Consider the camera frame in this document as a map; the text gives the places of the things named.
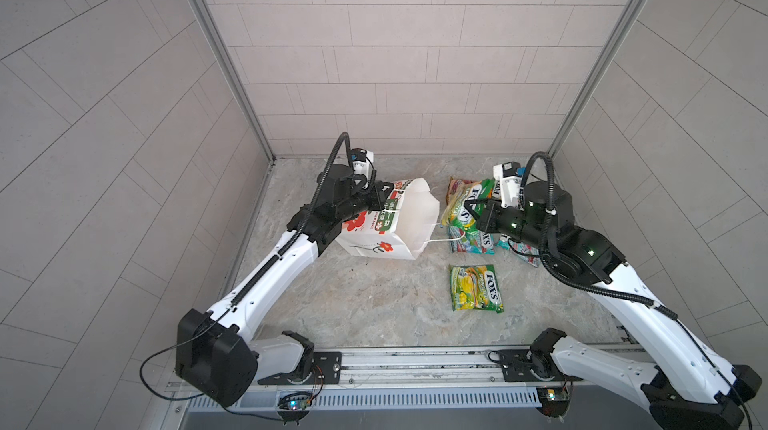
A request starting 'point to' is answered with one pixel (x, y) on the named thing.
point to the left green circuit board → (297, 400)
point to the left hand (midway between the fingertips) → (400, 183)
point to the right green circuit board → (553, 401)
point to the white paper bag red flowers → (405, 227)
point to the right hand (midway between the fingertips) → (462, 206)
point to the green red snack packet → (476, 242)
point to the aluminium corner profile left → (241, 86)
